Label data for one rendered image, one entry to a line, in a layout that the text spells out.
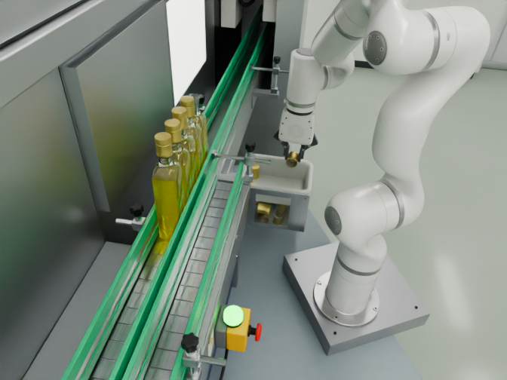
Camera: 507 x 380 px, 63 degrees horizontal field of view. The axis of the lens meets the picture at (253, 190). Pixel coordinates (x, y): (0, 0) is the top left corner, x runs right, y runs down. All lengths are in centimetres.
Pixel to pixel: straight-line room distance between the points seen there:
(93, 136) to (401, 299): 94
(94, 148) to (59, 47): 21
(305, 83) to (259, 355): 74
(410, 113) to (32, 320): 78
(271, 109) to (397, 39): 138
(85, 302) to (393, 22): 79
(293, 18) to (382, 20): 116
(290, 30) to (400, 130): 114
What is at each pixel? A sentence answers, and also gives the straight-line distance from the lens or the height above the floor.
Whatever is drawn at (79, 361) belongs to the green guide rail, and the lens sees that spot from 80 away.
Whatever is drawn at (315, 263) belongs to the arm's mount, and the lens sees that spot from 132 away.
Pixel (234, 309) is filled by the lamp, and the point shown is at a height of 102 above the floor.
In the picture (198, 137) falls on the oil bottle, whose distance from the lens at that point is 105.
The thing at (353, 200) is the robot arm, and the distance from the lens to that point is 91.
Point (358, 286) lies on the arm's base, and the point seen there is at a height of 95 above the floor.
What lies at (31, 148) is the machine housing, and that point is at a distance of 77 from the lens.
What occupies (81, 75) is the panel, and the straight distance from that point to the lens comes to 83.
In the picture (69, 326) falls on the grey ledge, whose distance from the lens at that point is 93.
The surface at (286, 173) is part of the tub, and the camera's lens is 141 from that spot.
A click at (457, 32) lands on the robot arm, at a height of 159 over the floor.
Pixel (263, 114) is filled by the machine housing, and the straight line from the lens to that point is 205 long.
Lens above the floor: 179
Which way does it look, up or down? 39 degrees down
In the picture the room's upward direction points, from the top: 3 degrees clockwise
